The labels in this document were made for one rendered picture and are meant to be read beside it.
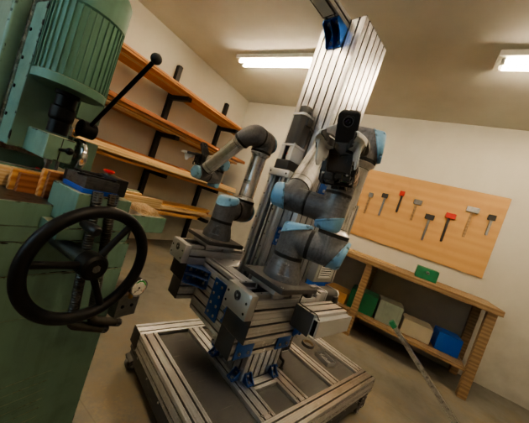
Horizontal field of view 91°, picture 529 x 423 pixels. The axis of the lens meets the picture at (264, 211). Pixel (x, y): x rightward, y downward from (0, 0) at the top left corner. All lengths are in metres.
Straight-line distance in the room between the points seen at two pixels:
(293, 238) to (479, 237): 2.92
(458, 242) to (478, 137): 1.23
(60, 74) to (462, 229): 3.59
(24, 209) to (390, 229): 3.43
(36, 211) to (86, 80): 0.37
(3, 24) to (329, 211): 1.06
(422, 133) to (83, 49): 3.60
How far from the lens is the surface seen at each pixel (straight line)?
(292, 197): 0.73
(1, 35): 1.17
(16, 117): 1.05
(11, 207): 0.83
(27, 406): 1.17
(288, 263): 0.99
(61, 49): 0.94
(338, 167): 0.56
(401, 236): 3.63
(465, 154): 3.86
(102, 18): 0.97
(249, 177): 1.46
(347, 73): 1.39
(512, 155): 3.92
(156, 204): 1.21
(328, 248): 0.96
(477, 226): 3.69
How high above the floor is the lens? 1.08
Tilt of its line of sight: 2 degrees down
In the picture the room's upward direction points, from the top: 19 degrees clockwise
